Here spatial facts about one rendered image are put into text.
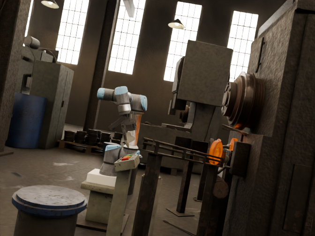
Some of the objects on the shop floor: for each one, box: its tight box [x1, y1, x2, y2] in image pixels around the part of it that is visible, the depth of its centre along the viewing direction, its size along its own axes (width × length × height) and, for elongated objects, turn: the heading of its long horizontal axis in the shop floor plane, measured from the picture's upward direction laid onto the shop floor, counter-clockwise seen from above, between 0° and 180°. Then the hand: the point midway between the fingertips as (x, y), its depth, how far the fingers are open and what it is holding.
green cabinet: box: [30, 59, 74, 149], centre depth 530 cm, size 48×70×150 cm
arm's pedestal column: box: [76, 190, 129, 236], centre depth 223 cm, size 40×40×26 cm
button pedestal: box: [106, 155, 140, 236], centre depth 164 cm, size 16×24×62 cm, turn 86°
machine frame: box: [222, 0, 315, 236], centre depth 228 cm, size 73×108×176 cm
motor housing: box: [205, 175, 229, 236], centre depth 197 cm, size 13×22×54 cm, turn 86°
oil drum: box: [5, 92, 47, 149], centre depth 490 cm, size 59×59×89 cm
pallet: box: [56, 129, 123, 156], centre depth 576 cm, size 120×81×44 cm
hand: (126, 145), depth 172 cm, fingers closed
